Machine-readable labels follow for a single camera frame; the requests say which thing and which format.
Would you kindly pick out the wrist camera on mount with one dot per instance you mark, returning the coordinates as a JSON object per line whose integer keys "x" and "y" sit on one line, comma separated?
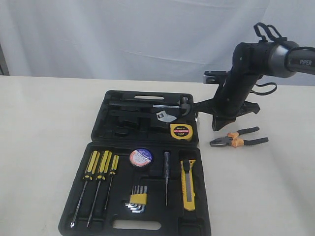
{"x": 215, "y": 77}

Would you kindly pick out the large yellow black screwdriver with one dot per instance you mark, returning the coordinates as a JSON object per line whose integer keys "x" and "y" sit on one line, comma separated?
{"x": 87, "y": 176}

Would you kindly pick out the black electrical tape roll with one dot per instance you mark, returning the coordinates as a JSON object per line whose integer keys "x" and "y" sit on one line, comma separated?
{"x": 140, "y": 157}

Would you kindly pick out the white backdrop curtain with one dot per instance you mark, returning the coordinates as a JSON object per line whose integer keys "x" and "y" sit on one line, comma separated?
{"x": 154, "y": 40}

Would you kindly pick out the yellow tape measure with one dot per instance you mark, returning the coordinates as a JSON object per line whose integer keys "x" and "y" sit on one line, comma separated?
{"x": 181, "y": 131}

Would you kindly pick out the black plastic tool case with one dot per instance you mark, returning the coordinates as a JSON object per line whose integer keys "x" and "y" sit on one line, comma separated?
{"x": 157, "y": 219}

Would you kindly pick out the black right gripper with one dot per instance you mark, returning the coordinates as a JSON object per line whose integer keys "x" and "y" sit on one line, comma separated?
{"x": 229, "y": 101}

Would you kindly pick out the small yellow black screwdriver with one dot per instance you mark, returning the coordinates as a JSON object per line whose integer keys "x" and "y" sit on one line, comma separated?
{"x": 113, "y": 171}

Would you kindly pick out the yellow black utility knife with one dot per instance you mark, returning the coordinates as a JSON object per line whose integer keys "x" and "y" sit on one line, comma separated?
{"x": 187, "y": 184}

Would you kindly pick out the hex key set yellow holder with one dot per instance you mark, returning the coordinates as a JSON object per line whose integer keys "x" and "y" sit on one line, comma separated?
{"x": 138, "y": 199}

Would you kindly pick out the adjustable wrench silver head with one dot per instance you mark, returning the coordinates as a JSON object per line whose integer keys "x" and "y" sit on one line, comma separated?
{"x": 135, "y": 119}

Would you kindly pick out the voltage tester screwdriver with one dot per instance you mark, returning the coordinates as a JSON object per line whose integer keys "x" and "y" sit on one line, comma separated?
{"x": 166, "y": 174}

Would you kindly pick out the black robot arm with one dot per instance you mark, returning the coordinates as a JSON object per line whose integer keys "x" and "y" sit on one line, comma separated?
{"x": 250, "y": 62}

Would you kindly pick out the claw hammer black handle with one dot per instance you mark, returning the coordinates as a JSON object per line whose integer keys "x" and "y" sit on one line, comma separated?
{"x": 183, "y": 106}

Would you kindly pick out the orange black combination pliers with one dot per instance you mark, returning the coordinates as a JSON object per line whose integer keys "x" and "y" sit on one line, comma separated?
{"x": 233, "y": 139}

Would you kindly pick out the middle yellow black screwdriver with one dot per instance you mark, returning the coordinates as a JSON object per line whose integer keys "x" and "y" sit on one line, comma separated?
{"x": 100, "y": 177}

